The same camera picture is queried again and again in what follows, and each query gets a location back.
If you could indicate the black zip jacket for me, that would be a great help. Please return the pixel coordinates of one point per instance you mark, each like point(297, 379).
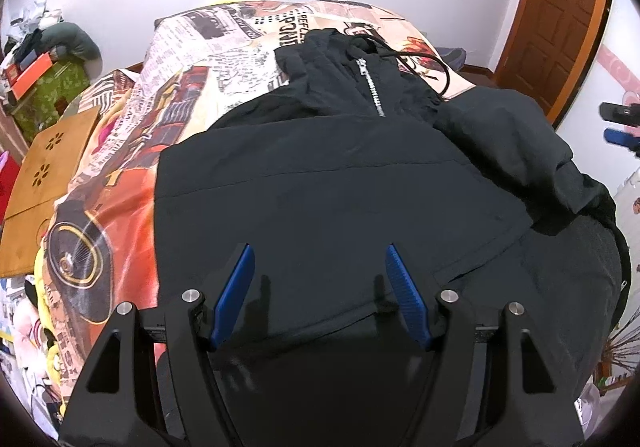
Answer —
point(325, 187)

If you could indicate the dark spoked object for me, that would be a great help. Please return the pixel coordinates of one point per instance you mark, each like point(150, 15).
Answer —
point(622, 344)

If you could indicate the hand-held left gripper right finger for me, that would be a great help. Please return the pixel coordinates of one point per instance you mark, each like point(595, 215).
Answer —
point(407, 297)

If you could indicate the orange box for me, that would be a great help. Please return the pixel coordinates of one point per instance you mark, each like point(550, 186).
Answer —
point(32, 74)

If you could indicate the brown wooden door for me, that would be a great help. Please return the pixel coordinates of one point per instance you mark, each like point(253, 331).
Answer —
point(560, 17)

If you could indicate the blue-grey backpack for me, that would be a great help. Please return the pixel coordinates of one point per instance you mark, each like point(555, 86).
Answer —
point(452, 58)

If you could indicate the pile of white clutter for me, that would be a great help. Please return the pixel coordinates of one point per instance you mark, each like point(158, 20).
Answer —
point(37, 12)

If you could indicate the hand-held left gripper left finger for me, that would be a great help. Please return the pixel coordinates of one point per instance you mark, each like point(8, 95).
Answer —
point(235, 294)

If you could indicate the printed blanket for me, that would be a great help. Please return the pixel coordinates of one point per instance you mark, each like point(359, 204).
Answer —
point(200, 57)

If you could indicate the grey pillow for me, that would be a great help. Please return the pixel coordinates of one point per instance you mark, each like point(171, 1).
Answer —
point(72, 39)

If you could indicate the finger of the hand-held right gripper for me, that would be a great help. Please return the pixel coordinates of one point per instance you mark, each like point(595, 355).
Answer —
point(620, 113)
point(620, 137)

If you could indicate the green patterned cloth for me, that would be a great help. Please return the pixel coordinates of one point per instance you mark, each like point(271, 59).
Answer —
point(47, 97)

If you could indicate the yellow plush toy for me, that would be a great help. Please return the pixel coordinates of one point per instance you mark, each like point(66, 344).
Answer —
point(47, 342)

